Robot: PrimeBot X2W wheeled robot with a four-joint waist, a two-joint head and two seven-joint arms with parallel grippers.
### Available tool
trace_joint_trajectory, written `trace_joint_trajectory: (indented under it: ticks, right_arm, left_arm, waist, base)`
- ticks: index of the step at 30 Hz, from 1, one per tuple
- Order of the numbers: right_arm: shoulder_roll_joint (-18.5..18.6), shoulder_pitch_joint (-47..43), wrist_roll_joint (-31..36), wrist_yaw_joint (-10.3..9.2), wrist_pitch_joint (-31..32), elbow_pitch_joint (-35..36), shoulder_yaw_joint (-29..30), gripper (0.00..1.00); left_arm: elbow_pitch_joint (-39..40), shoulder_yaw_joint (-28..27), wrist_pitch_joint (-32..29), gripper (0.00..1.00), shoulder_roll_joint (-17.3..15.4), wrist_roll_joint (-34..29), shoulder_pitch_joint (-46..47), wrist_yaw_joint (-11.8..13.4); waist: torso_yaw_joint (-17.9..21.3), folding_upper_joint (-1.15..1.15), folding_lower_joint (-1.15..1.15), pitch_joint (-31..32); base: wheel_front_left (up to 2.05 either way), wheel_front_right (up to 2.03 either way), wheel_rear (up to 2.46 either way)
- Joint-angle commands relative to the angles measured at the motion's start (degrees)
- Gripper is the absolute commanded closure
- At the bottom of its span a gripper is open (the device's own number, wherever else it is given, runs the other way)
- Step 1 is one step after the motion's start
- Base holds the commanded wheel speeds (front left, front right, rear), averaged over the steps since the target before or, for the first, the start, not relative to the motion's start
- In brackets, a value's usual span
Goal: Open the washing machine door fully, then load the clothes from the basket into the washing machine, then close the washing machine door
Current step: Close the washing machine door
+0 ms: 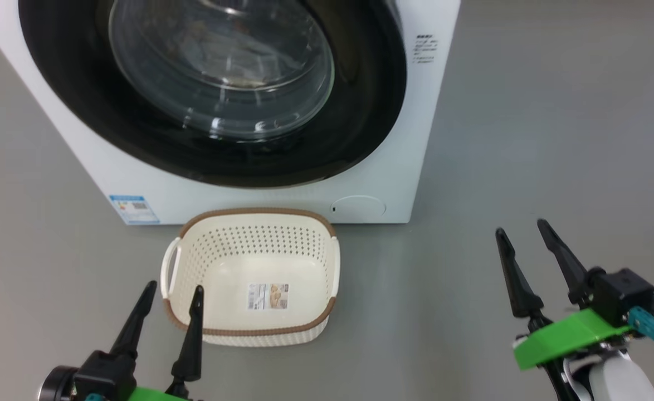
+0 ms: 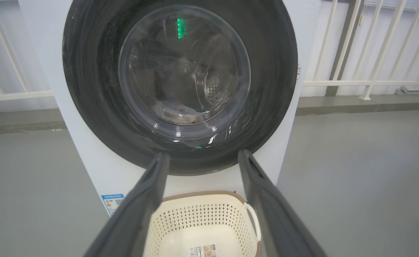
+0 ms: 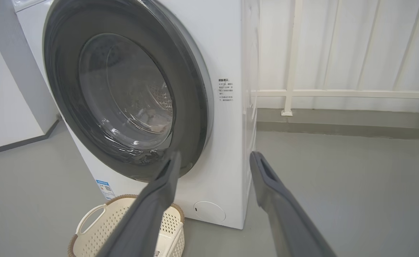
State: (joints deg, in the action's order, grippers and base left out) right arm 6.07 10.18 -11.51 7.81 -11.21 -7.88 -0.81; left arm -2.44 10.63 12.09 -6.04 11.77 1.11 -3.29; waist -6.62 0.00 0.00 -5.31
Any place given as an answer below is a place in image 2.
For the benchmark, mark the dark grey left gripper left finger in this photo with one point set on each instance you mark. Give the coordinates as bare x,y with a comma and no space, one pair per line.
131,221

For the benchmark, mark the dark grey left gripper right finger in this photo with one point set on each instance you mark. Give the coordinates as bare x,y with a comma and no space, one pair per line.
277,221

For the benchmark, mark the white washing machine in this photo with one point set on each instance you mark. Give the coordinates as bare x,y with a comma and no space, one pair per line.
88,171

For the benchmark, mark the cream perforated laundry basket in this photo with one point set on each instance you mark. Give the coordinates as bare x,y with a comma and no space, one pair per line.
202,221

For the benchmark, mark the white barcode basket sticker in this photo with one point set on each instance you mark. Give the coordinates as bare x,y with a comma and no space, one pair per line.
202,251

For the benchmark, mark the blue energy label sticker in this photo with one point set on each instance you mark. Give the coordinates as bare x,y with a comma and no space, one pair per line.
113,204

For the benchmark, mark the white metal railing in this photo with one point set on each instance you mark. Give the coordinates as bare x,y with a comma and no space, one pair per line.
9,95
373,82

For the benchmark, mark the grey-brown railing post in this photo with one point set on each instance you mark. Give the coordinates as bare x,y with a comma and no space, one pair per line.
341,53

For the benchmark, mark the grey metal floor bracket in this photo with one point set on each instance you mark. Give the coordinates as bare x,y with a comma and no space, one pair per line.
416,90

